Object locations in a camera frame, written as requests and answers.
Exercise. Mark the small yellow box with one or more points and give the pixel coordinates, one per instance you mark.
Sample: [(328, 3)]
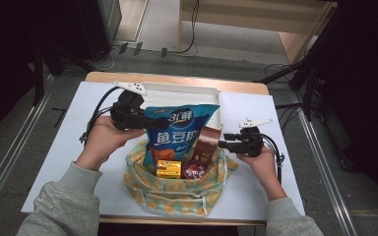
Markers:
[(169, 169)]

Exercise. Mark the light wooden furniture frame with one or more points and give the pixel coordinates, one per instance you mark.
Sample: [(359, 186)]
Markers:
[(242, 16)]

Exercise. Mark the person's dark trousers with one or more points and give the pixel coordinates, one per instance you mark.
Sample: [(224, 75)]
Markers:
[(164, 231)]

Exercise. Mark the person's left hand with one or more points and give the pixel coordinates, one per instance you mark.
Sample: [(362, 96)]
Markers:
[(106, 144)]

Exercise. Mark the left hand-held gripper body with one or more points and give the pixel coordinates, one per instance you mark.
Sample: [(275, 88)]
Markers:
[(126, 111)]

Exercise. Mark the black metal stand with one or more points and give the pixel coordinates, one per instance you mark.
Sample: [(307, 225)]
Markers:
[(310, 85)]

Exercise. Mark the metal floor rail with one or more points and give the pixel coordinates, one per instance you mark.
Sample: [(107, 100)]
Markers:
[(13, 154), (325, 170)]

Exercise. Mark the dark curtain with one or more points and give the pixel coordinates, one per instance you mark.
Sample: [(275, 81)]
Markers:
[(6, 49), (367, 65)]

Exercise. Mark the dark cabinet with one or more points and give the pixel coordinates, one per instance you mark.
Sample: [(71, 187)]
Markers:
[(105, 19)]

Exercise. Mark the blue snack packet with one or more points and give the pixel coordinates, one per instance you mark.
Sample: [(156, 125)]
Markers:
[(177, 141)]

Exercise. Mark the small black floor bracket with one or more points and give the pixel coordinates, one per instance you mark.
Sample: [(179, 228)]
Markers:
[(164, 52), (138, 48), (123, 47)]

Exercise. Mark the red round candy tin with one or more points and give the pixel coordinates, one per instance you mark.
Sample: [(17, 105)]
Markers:
[(194, 170)]

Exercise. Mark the white table mat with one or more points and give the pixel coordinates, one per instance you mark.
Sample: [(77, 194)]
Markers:
[(62, 137)]

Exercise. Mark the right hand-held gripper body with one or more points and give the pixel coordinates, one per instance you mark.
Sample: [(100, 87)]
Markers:
[(251, 141)]

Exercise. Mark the brown carton box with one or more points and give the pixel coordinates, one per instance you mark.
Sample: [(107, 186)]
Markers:
[(206, 144)]

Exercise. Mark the orange fruit print cloth bag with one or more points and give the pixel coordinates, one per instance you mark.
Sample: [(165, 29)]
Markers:
[(174, 196)]

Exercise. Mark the person's right hand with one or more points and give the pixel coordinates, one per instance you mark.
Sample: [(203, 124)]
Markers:
[(259, 165)]

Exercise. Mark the white plastic tray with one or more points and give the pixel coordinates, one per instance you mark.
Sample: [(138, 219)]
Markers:
[(180, 95)]

